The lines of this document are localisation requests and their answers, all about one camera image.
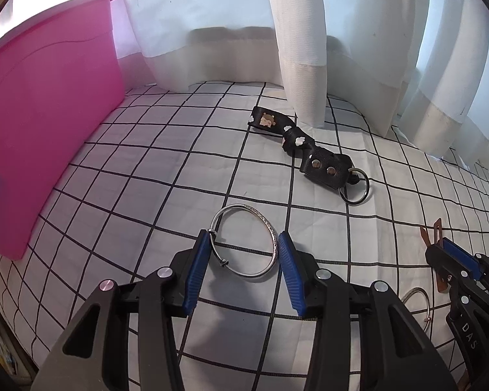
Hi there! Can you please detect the silver textured bangle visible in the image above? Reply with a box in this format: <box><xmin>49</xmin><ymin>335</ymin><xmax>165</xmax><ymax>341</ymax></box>
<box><xmin>209</xmin><ymin>204</ymin><xmax>278</xmax><ymax>280</ymax></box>

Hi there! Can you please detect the pink plastic bin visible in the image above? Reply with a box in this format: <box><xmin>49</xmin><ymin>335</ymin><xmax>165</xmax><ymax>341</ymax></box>
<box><xmin>0</xmin><ymin>0</ymin><xmax>126</xmax><ymax>260</ymax></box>

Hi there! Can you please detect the sheer white curtain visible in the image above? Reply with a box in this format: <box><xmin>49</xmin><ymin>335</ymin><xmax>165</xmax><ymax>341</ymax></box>
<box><xmin>0</xmin><ymin>0</ymin><xmax>489</xmax><ymax>94</ymax></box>

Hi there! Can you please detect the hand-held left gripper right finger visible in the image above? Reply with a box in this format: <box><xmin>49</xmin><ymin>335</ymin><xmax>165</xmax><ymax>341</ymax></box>
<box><xmin>278</xmin><ymin>230</ymin><xmax>460</xmax><ymax>391</ymax></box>

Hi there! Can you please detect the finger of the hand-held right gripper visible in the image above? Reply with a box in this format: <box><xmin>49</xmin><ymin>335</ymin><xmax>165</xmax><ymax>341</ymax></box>
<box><xmin>425</xmin><ymin>238</ymin><xmax>489</xmax><ymax>282</ymax></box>
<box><xmin>449</xmin><ymin>271</ymin><xmax>489</xmax><ymax>315</ymax></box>

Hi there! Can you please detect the black strap keychain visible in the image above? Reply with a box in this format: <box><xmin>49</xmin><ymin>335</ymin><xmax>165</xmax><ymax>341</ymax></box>
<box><xmin>248</xmin><ymin>106</ymin><xmax>369</xmax><ymax>205</ymax></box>

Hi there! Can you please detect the brown hair clip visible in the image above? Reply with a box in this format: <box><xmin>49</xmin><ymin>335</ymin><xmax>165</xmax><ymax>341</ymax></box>
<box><xmin>419</xmin><ymin>220</ymin><xmax>453</xmax><ymax>294</ymax></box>

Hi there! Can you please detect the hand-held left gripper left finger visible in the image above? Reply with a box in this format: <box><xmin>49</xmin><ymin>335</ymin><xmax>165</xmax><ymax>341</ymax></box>
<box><xmin>30</xmin><ymin>229</ymin><xmax>209</xmax><ymax>391</ymax></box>

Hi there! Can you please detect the thick white curtain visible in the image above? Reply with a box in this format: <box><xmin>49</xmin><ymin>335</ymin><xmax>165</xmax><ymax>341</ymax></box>
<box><xmin>262</xmin><ymin>0</ymin><xmax>489</xmax><ymax>159</ymax></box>

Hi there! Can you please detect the colourful printed item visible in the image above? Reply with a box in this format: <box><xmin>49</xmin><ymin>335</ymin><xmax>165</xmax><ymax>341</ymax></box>
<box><xmin>0</xmin><ymin>289</ymin><xmax>21</xmax><ymax>377</ymax></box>

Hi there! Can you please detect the white black-checked cloth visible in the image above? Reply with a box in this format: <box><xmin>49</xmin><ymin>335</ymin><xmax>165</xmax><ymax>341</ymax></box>
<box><xmin>0</xmin><ymin>81</ymin><xmax>489</xmax><ymax>391</ymax></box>

